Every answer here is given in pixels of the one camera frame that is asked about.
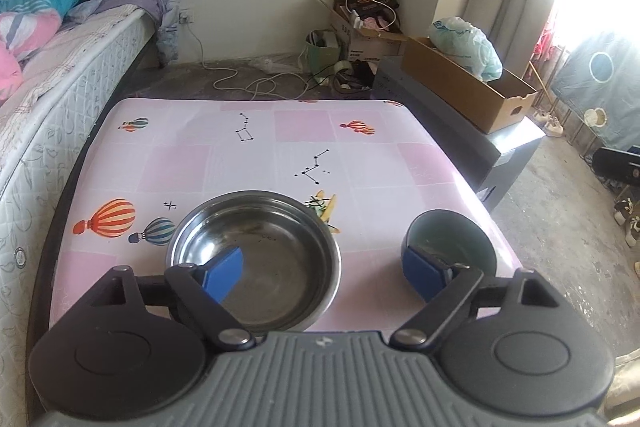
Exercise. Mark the pink hanging garment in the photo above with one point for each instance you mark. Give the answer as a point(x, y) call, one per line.
point(547, 39)

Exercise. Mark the long brown cardboard box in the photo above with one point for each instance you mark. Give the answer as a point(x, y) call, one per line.
point(475, 102)

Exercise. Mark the dark floor item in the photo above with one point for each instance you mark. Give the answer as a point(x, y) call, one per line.
point(357, 74)

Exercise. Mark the black and white sneaker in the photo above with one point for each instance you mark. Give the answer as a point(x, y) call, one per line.
point(626, 209)
point(634, 232)

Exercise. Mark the white wall socket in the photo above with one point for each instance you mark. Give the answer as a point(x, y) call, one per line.
point(187, 16)

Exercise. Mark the colourful printed quilt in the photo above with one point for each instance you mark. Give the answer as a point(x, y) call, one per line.
point(30, 27)

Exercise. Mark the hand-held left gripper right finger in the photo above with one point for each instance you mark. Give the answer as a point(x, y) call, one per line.
point(425, 272)

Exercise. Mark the pink printed tablecloth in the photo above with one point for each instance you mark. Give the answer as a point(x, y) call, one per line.
point(250, 157)

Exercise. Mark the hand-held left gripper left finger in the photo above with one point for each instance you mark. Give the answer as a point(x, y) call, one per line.
point(222, 274)

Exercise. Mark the pale green plastic bag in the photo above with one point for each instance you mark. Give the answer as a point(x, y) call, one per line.
point(465, 42)

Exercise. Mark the teal ceramic bowl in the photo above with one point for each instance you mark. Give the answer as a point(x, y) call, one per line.
point(450, 232)

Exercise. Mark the green paper bag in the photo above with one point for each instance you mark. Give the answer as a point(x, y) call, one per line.
point(320, 57)

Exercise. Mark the open printed cardboard box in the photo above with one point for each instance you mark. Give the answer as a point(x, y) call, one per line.
point(365, 47)

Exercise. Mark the white shoe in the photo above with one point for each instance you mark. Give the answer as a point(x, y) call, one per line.
point(553, 128)
point(541, 117)

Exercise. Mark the grey cabinet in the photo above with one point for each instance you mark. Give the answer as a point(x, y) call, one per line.
point(510, 157)

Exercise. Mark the stainless steel bowl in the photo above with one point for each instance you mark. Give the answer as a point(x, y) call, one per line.
point(280, 257)

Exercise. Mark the blue cloth with circles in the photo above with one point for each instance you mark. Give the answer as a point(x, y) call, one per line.
point(615, 107)

